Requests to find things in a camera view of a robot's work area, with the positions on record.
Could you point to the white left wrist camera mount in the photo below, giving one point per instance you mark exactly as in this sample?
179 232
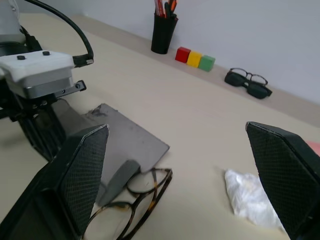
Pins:
37 66

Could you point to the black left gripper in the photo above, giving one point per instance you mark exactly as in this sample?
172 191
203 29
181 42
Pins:
15 107

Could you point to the white crumpled tissue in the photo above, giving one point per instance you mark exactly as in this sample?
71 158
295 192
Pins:
250 197

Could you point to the pens in cup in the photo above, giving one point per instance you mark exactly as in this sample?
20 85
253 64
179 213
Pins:
171 8

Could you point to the red pen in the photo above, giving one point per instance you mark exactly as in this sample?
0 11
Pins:
158 7
163 8

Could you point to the black sunglasses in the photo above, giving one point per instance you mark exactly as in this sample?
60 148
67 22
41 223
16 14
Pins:
235 79

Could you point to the tortoiseshell glasses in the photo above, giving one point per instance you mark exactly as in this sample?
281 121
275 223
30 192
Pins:
150 200

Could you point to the yellow block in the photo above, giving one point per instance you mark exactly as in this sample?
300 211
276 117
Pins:
194 59

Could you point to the grey glasses case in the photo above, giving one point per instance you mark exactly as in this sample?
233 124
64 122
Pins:
130 140

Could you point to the green block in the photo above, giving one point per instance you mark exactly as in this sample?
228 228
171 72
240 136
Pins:
207 63

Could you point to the pink object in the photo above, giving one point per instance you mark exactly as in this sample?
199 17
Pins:
314 147

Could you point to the black pen cup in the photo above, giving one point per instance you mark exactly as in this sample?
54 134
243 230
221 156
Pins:
163 35

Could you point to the red block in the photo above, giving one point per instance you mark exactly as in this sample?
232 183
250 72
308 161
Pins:
182 54

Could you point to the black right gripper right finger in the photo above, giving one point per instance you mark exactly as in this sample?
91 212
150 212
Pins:
285 170

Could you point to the thin dark-framed glasses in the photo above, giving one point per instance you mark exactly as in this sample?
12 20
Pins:
258 78

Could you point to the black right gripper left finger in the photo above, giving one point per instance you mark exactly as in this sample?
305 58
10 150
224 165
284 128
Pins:
75 175

